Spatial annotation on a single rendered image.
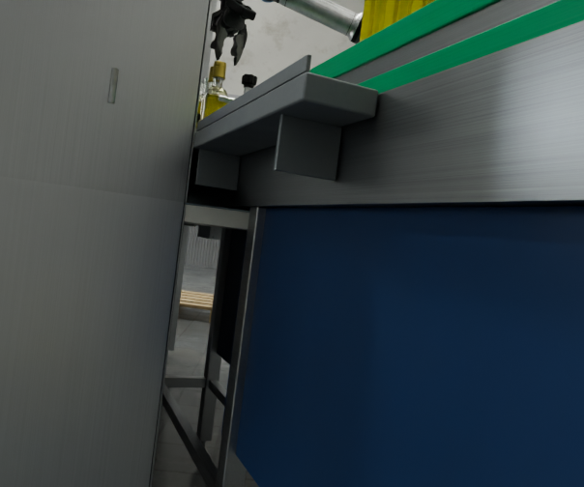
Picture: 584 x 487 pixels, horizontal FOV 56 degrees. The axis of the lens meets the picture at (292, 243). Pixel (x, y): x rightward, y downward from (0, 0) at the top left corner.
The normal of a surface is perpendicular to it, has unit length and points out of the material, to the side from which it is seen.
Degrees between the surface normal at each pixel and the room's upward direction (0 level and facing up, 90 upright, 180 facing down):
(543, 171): 90
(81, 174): 90
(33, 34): 90
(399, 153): 90
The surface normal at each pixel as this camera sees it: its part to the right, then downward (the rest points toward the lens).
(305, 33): 0.04, 0.01
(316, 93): 0.40, 0.06
